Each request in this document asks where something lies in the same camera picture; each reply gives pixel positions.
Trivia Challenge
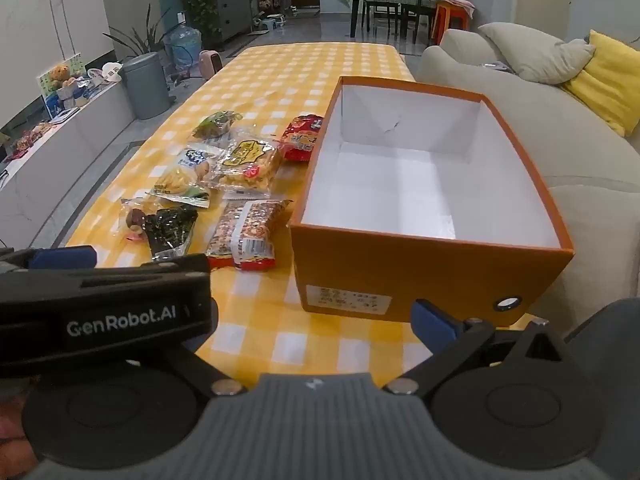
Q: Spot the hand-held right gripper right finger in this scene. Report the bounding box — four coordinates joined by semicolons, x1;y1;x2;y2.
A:
382;298;576;396

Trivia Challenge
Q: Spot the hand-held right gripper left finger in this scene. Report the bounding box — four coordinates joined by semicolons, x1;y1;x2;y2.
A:
167;342;247;398

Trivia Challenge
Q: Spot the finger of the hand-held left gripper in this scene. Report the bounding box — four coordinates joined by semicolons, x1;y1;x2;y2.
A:
0;246;98;275

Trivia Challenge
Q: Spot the orange cardboard box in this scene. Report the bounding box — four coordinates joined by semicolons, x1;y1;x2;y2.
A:
287;76;575;325

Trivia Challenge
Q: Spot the dark seaweed packet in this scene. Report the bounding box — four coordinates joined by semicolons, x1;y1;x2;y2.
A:
120;199;200;261

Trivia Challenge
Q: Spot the red white peanut packet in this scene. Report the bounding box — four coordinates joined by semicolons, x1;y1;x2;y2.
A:
205;199;293;273

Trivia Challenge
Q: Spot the yellow chips packet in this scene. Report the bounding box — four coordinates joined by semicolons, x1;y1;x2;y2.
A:
150;144;226;208

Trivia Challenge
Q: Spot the green snack packet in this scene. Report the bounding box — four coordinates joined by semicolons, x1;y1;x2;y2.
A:
192;110;244;142

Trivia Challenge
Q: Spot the clear packet yellow label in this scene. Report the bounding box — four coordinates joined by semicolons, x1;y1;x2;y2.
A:
210;127;281;198

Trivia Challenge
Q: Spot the red snack packet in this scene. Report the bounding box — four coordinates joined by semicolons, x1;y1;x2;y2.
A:
277;114;326;162

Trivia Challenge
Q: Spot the person's left hand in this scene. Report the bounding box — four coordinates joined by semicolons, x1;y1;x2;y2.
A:
0;392;38;478

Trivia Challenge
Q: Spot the white low cabinet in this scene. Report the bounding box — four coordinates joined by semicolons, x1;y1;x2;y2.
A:
0;77;136;261

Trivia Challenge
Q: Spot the teddy bear picture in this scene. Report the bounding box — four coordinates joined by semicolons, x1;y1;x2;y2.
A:
37;52;83;98

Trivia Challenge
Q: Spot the grey plant pot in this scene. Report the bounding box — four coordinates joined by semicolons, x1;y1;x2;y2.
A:
120;51;173;121

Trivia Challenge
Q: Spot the long-leaf potted plant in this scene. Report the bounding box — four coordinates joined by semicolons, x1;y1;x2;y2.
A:
102;5;171;61

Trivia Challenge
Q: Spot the blue water jug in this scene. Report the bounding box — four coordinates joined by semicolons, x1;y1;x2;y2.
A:
165;25;202;68

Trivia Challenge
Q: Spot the beige sofa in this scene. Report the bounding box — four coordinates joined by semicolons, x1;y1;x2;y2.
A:
415;22;640;341

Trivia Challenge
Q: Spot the pink space heater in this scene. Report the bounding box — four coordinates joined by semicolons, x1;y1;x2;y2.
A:
199;50;226;80

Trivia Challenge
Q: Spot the yellow checkered tablecloth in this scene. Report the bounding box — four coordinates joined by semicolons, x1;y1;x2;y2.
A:
65;42;546;391

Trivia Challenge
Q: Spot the grey cushion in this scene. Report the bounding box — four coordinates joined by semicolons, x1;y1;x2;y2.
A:
477;22;597;86

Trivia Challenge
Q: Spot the yellow cushion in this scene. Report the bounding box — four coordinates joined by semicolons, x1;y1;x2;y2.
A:
560;30;640;137

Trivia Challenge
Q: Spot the grey dresser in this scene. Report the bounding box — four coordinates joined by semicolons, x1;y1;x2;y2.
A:
207;0;253;41

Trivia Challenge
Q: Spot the orange plastic stool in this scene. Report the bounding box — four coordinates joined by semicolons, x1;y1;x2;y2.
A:
430;0;471;46

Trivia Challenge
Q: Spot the pink cloth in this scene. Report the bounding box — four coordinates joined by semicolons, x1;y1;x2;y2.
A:
431;0;476;17

